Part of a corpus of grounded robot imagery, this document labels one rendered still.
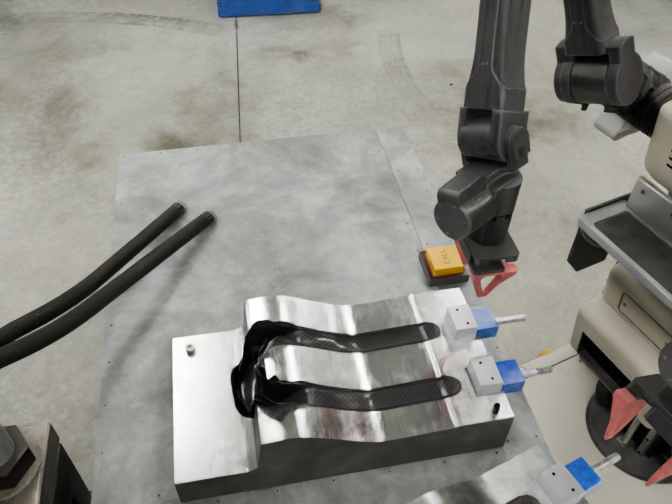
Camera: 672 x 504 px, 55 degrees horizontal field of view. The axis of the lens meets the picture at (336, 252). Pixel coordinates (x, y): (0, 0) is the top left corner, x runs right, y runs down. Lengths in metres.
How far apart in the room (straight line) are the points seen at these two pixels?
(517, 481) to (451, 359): 0.20
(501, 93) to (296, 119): 2.36
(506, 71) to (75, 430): 1.67
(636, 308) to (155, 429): 0.85
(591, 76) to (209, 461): 0.78
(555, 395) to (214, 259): 0.97
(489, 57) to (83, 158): 2.44
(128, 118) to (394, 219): 2.08
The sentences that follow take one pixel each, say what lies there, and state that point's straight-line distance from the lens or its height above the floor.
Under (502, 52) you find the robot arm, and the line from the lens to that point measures 0.84.
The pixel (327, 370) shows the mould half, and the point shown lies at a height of 0.91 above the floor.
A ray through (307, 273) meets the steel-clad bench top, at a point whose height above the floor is 0.80.
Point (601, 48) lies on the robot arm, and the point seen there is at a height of 1.30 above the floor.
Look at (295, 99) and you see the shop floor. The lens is 3.29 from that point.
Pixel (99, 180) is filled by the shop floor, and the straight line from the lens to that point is 2.94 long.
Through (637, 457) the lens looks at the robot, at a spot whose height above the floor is 0.27.
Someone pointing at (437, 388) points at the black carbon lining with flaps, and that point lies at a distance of 1.04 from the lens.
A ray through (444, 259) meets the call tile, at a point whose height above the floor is 0.84.
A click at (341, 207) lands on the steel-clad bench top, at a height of 0.80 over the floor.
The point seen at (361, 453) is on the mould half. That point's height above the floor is 0.86.
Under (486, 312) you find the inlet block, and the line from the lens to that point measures 1.11.
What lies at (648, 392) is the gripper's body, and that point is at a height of 1.09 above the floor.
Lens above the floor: 1.74
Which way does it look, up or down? 45 degrees down
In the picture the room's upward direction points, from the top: 1 degrees clockwise
